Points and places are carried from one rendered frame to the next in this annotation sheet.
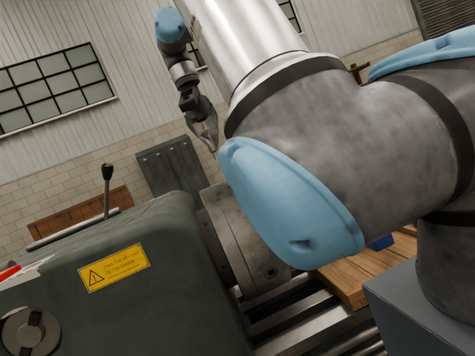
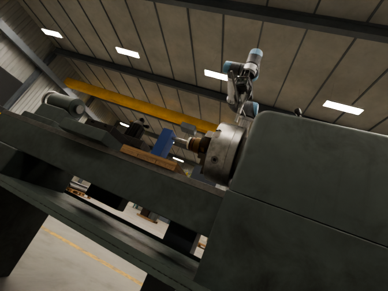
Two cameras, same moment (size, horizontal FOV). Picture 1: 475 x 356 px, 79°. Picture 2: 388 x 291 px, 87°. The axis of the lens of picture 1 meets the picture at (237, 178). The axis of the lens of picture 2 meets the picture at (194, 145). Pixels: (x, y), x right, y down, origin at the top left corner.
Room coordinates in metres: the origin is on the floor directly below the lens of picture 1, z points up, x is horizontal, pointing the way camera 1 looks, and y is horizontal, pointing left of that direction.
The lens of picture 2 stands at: (1.72, 0.35, 0.69)
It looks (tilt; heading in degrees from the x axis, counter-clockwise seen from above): 20 degrees up; 208
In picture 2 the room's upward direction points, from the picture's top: 25 degrees clockwise
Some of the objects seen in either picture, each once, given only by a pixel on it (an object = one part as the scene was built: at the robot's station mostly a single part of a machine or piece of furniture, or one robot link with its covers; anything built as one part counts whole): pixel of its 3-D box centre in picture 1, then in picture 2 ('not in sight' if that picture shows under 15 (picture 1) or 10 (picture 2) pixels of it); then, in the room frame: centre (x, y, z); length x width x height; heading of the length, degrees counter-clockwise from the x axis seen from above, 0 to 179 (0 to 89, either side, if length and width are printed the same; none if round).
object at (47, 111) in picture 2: not in sight; (59, 112); (0.91, -1.16, 1.01); 0.30 x 0.20 x 0.29; 97
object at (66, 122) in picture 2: not in sight; (110, 150); (0.81, -0.64, 0.89); 0.53 x 0.30 x 0.06; 7
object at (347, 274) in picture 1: (362, 251); (160, 170); (0.80, -0.25, 0.88); 0.36 x 0.30 x 0.04; 7
